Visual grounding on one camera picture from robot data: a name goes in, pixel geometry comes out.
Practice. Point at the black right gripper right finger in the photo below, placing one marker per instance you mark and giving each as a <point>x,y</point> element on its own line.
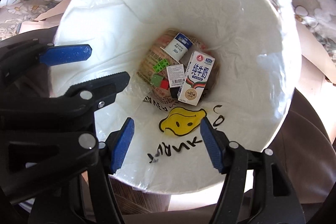
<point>256,189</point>

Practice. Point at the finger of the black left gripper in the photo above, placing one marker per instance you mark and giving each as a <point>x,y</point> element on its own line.
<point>48,141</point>
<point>17,58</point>

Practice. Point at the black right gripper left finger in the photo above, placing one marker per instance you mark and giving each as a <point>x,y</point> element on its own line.
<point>65,204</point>

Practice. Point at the white milk carton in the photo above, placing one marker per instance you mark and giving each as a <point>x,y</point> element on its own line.
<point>196,76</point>

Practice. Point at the black cylinder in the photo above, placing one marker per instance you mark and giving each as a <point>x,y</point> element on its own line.
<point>174,92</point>

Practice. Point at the white medicine box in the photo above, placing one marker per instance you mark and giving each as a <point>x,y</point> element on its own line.
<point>155,55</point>

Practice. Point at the red cube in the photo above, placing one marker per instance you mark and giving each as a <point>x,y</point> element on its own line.
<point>164,84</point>

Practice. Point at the bright green toy brick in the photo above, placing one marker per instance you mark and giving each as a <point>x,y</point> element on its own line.
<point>161,65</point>

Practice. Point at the small white grey box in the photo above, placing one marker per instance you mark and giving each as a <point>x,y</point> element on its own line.
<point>175,75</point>

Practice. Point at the white yogurt cup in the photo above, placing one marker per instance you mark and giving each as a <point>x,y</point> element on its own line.
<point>178,47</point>

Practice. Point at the olive green cube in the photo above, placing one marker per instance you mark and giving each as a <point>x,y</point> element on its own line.
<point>156,80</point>

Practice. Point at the white bin with liner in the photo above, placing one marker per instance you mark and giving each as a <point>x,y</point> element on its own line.
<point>231,62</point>

